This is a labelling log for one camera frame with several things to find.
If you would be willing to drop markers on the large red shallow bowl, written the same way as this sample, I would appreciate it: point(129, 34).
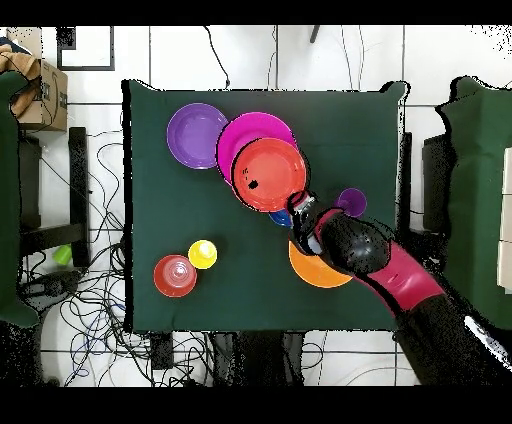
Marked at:
point(276, 172)

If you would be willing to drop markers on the yellow cup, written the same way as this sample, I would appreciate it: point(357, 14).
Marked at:
point(202, 256)

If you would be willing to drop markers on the large pink bowl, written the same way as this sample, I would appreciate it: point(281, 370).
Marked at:
point(248, 128)

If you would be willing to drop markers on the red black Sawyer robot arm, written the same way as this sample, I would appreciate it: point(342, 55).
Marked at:
point(404, 280)

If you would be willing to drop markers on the small blue bowl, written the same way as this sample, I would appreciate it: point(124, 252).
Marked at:
point(280, 218)

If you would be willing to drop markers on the dark green tablecloth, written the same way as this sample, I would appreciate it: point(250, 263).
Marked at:
point(200, 220)

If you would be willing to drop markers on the large orange bowl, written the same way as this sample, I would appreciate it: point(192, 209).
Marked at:
point(312, 274)

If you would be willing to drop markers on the large purple shallow bowl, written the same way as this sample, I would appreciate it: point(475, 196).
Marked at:
point(196, 136)

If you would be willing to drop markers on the purple cup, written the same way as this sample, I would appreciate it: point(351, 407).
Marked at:
point(354, 200)

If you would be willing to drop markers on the small red bowl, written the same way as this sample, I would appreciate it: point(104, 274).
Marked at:
point(174, 276)

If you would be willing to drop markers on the black metal stand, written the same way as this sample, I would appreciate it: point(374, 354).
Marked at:
point(78, 180)

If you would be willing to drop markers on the small green floor cup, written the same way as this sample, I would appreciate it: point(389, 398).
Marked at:
point(62, 255)

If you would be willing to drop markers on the black floor base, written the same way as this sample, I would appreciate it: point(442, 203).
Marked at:
point(52, 286)

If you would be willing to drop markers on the green cloth side table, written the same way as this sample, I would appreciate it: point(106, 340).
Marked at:
point(480, 160)
point(8, 200)

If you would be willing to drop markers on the cardboard box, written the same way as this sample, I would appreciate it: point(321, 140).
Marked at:
point(50, 100)

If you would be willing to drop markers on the black square floor frame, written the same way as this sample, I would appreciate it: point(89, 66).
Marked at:
point(112, 48)

